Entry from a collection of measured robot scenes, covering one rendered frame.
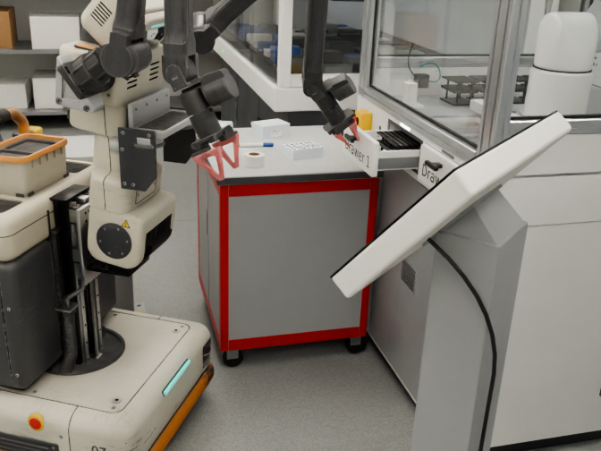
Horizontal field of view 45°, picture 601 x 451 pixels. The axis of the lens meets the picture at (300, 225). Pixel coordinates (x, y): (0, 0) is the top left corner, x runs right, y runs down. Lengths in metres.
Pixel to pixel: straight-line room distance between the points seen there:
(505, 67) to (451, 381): 0.80
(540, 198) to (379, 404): 0.98
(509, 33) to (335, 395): 1.39
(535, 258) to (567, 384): 0.48
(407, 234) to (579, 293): 1.16
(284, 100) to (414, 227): 2.01
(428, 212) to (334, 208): 1.42
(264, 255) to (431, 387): 1.19
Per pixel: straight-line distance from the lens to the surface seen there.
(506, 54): 1.85
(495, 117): 1.88
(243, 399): 2.58
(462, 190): 1.07
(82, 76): 1.72
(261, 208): 2.44
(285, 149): 2.59
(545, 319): 2.21
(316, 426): 2.47
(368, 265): 1.19
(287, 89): 3.07
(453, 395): 1.45
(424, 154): 2.21
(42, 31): 5.92
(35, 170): 2.11
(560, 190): 2.05
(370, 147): 2.23
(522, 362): 2.26
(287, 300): 2.62
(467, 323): 1.36
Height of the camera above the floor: 1.51
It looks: 22 degrees down
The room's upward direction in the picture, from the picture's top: 2 degrees clockwise
